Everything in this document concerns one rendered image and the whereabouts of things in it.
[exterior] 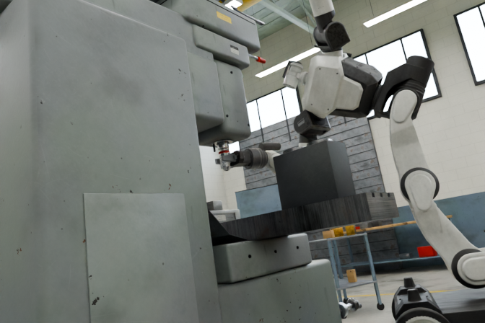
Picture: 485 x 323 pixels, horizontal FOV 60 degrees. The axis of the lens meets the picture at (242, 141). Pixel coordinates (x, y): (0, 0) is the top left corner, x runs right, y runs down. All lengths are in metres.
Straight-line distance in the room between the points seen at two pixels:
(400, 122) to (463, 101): 7.30
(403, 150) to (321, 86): 0.43
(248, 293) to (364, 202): 0.48
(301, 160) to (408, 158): 0.58
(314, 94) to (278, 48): 9.37
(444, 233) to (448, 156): 7.23
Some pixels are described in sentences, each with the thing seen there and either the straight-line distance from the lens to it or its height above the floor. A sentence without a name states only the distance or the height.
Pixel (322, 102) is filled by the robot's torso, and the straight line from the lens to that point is 1.88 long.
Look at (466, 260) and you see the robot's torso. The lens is 1.78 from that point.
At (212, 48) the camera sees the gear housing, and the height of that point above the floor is 1.64.
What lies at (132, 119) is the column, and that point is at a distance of 1.12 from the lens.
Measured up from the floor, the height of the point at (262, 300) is 0.70.
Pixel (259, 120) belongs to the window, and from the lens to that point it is 11.00.
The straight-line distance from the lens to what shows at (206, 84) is 1.56.
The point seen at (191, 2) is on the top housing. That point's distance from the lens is 1.69.
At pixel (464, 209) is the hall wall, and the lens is 8.94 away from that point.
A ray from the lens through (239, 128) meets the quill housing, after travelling 1.66.
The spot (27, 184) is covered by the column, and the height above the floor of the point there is 1.08.
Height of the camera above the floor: 0.88
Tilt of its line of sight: 14 degrees up
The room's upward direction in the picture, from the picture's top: 9 degrees counter-clockwise
